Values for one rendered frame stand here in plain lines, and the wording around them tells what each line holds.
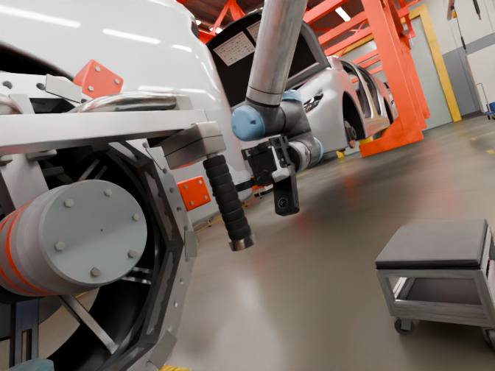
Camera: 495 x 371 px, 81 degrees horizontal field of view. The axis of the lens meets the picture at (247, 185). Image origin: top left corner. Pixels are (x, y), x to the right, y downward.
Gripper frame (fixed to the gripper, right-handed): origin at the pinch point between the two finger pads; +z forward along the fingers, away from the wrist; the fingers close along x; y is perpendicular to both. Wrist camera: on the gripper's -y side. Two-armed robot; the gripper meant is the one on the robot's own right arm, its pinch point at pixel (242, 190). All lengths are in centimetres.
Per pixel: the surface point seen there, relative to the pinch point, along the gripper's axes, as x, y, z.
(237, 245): 0.6, -7.3, 6.7
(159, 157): -20.2, 11.9, -3.0
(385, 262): -2, -50, -76
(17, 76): -20.4, 28.4, 17.8
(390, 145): -24, -26, -342
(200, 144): 0.8, 8.8, 7.1
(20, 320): -30.9, -7.5, 25.9
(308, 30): -59, 124, -294
